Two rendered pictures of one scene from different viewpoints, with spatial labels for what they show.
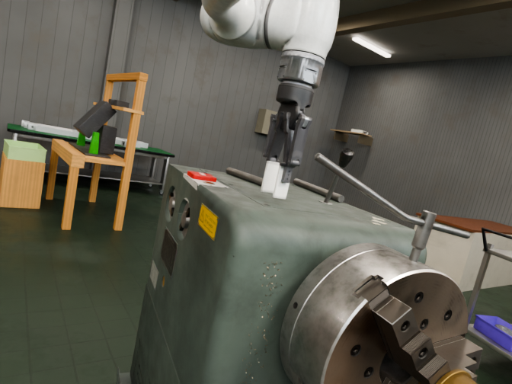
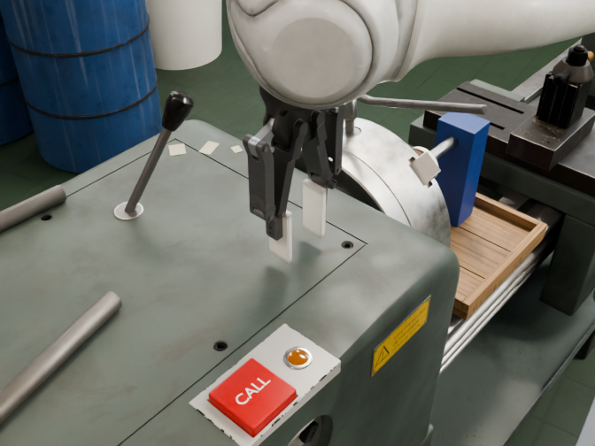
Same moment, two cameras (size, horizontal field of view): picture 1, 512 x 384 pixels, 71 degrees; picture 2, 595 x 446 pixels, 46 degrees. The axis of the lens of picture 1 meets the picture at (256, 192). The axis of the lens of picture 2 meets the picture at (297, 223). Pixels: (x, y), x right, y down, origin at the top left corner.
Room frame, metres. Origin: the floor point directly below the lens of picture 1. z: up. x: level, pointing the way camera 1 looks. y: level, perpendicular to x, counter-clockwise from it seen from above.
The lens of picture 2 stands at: (0.99, 0.54, 1.81)
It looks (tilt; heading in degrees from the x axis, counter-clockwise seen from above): 40 degrees down; 249
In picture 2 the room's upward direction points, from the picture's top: straight up
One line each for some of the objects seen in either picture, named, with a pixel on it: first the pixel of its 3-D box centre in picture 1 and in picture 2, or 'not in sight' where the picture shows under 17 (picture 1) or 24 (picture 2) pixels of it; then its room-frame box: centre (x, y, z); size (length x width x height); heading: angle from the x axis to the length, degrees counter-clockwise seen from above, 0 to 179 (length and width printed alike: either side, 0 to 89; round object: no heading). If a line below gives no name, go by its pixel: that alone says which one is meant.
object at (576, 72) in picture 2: not in sight; (574, 68); (-0.01, -0.48, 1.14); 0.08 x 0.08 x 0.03
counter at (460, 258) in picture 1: (475, 250); not in sight; (5.58, -3.60, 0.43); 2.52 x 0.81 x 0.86; 126
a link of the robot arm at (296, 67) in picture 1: (299, 72); not in sight; (0.77, -0.04, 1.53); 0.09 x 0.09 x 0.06
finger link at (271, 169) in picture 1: (270, 177); (280, 233); (0.79, -0.02, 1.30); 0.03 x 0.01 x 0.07; 117
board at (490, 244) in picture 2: not in sight; (428, 229); (0.34, -0.39, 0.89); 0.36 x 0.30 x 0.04; 117
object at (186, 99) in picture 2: (345, 158); (178, 111); (0.86, -0.19, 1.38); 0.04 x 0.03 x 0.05; 27
